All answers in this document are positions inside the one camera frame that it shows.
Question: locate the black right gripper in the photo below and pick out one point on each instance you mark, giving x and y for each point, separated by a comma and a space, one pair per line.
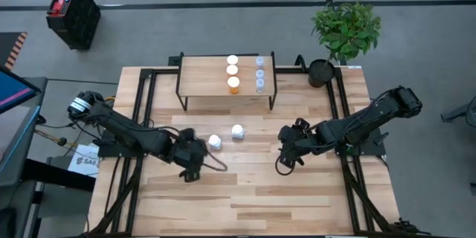
301, 139

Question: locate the dark grey desk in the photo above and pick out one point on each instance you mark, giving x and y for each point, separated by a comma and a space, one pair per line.
18, 137

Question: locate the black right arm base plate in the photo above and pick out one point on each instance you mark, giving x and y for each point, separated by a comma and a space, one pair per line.
372, 147

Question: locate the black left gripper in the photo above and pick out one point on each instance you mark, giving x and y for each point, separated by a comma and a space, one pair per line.
189, 150

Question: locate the white printed paper sheet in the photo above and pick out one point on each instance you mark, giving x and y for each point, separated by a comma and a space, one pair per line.
83, 161

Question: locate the wooden shelf black legs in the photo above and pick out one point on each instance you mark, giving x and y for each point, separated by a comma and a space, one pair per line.
201, 78

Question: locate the black orange striped floor mat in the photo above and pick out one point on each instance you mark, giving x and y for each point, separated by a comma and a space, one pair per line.
9, 50

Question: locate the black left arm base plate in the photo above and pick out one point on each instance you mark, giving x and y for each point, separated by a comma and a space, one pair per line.
111, 151

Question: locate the black stand leg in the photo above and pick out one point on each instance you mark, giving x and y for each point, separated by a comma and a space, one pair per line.
459, 113

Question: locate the black metal table frame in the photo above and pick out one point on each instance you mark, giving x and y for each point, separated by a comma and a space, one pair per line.
290, 70

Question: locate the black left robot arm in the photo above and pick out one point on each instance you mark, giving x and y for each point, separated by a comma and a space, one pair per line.
122, 130

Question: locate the black clamp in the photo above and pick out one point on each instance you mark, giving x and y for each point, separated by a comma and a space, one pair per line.
407, 227

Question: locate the black crate red top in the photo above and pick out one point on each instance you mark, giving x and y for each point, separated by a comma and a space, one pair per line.
74, 18

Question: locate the white medicine bottle blue label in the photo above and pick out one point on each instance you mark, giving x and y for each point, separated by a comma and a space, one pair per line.
237, 131
214, 140

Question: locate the white label strip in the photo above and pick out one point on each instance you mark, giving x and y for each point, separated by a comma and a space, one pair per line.
354, 67

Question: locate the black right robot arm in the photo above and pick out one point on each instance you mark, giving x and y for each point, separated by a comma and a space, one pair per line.
372, 117

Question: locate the green potted plant black pot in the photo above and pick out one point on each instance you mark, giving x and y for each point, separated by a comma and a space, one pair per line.
346, 29

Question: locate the blue screen monitor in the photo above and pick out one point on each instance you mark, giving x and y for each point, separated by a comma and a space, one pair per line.
15, 89

